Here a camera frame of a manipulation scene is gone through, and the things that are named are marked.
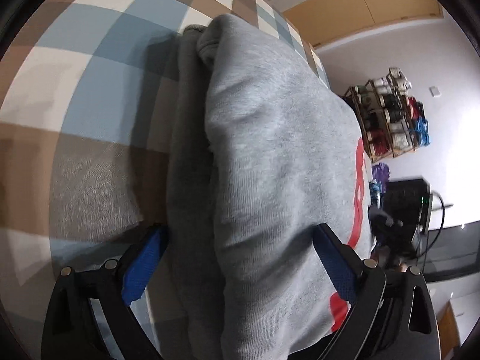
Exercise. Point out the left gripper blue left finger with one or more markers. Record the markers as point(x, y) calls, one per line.
point(71, 330)

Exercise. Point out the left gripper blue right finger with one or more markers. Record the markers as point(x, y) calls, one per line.
point(391, 314)

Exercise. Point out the grey VLONE hoodie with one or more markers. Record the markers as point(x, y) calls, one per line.
point(262, 152)

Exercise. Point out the person right hand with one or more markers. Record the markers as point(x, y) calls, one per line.
point(388, 260)

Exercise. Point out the blue white plaid cloth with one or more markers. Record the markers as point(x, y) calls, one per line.
point(376, 192)

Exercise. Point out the black framed glass door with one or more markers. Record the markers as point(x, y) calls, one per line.
point(455, 254)

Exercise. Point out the purple bag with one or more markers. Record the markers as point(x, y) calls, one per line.
point(381, 173)

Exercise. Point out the wooden shoe rack with shoes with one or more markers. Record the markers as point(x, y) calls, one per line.
point(391, 120)

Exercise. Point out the tan wooden door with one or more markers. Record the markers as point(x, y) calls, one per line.
point(321, 22)

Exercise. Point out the checkered bed blanket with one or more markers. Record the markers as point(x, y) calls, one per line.
point(88, 91)

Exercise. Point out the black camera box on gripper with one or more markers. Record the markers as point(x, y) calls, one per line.
point(410, 201)

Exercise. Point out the wall light switch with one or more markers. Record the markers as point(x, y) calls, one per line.
point(434, 91)

